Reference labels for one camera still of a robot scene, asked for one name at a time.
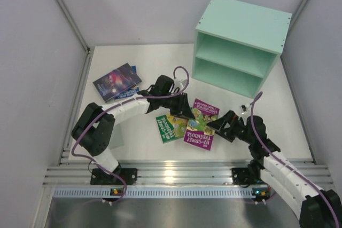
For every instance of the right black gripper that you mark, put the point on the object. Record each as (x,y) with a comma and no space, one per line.
(231,126)

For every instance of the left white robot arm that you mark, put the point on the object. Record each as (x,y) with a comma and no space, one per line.
(93,131)

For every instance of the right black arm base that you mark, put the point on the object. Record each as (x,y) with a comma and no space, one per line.
(249,175)

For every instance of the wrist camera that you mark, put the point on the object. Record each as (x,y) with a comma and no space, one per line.
(244,108)
(180,83)

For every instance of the purple 117-storey treehouse book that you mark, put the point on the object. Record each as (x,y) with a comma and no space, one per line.
(197,132)

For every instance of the blue treehouse book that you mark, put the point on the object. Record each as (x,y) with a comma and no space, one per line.
(128,93)

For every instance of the green 104-storey treehouse book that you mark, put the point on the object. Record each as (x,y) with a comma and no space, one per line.
(171,128)

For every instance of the dark galaxy cover book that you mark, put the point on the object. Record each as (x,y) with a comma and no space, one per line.
(116,82)

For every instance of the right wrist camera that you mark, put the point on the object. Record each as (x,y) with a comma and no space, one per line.
(244,108)

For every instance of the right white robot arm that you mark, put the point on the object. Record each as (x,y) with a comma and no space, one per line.
(312,205)

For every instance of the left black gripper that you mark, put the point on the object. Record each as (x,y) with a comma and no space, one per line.
(180,104)

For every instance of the mint green wooden shelf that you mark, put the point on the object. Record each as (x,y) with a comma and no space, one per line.
(237,45)

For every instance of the pale green booklet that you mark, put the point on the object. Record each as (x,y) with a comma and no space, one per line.
(116,139)

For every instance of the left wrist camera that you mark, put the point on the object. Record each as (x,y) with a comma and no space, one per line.
(180,83)

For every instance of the perforated cable duct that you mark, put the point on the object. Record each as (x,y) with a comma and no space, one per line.
(163,192)

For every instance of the aluminium mounting rail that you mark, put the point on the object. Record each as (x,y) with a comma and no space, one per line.
(169,173)

